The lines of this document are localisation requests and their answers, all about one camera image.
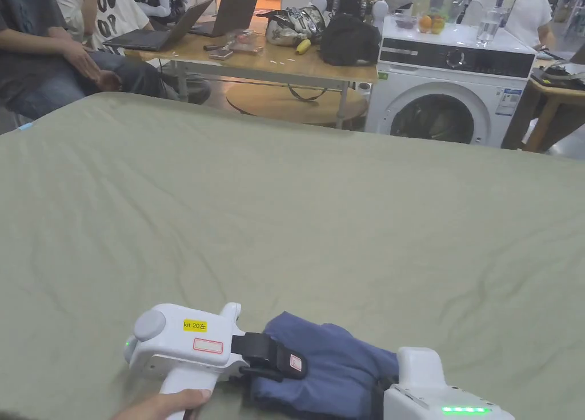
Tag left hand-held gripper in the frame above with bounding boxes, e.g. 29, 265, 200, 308
122, 302, 313, 394

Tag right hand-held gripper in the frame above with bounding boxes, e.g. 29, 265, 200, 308
371, 346, 518, 420

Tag dark blue shirt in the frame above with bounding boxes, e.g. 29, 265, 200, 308
249, 310, 403, 416

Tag person's left hand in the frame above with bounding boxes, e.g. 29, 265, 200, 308
111, 389, 214, 420

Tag bed with pale green sheet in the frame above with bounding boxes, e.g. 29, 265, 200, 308
0, 92, 585, 420

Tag long wooden table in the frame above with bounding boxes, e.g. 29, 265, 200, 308
102, 0, 381, 130

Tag small wooden table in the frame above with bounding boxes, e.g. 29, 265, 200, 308
500, 40, 585, 154

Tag white washing machine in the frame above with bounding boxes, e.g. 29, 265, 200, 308
364, 0, 538, 149

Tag black and white robot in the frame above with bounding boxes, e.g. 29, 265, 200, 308
312, 0, 390, 29

